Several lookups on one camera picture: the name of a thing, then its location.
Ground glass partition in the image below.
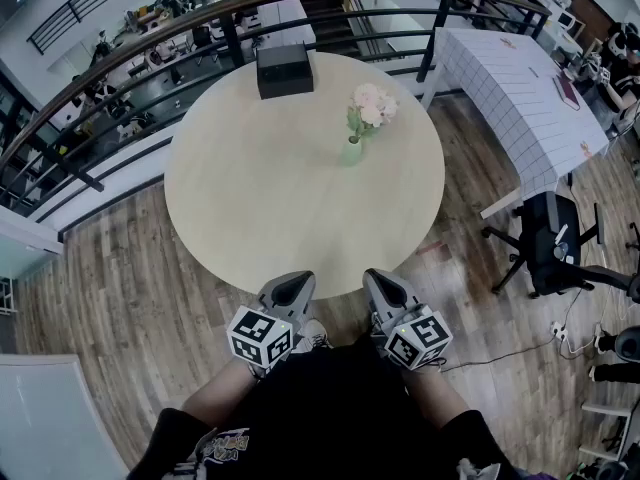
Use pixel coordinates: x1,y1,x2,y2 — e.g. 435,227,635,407
0,353,129,480

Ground person's right forearm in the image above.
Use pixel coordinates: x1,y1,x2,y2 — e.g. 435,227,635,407
399,365,474,432

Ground pale green ribbed vase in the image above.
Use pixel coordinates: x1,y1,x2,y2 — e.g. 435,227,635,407
340,136,364,168

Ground maroon book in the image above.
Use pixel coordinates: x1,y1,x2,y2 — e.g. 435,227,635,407
552,72,584,112

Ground person's black shirt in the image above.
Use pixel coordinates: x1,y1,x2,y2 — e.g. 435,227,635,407
127,337,524,480

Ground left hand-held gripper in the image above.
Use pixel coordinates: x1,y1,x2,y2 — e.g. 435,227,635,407
226,269,317,374

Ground pink flowers with green leaves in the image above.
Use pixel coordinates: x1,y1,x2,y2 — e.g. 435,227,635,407
346,82,400,144

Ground white checkered cloth table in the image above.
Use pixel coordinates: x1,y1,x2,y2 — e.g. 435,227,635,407
432,27,611,219

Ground dark metal railing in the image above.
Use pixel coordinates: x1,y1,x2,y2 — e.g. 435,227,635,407
0,0,554,237

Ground white metal rack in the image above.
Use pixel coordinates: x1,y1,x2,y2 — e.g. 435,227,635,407
578,400,632,462

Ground black rectangular box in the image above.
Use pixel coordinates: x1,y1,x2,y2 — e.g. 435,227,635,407
256,42,315,100

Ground round light wooden table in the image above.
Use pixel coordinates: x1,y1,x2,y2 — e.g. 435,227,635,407
163,50,446,300

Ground black chair base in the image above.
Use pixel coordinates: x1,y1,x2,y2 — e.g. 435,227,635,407
588,325,640,384

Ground person's left forearm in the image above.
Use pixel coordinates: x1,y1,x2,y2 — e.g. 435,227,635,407
179,355,266,432

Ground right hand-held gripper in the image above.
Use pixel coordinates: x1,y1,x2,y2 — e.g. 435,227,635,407
361,266,455,372

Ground black floor cable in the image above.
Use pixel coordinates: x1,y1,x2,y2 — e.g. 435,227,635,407
442,335,559,373

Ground person's white sneaker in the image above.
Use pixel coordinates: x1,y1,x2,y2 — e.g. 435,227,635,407
298,319,330,353

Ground black office chair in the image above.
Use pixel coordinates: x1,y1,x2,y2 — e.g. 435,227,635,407
482,190,640,305

